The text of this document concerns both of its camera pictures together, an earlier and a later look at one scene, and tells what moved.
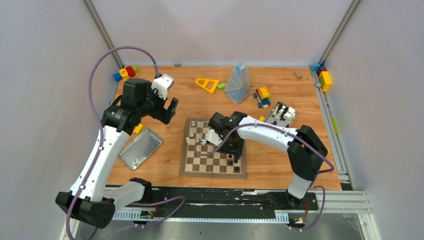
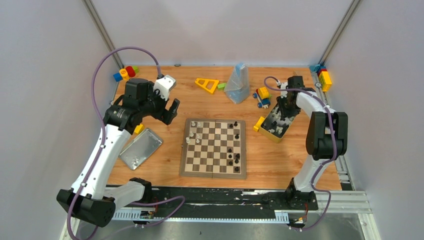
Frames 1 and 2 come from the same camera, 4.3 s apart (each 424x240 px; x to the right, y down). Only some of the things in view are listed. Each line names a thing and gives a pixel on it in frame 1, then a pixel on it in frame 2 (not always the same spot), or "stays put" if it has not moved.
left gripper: x=162 y=108 stays put
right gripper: x=237 y=151 → x=285 y=113
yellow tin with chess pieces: x=282 y=115 stays put
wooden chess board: x=216 y=165 stays put
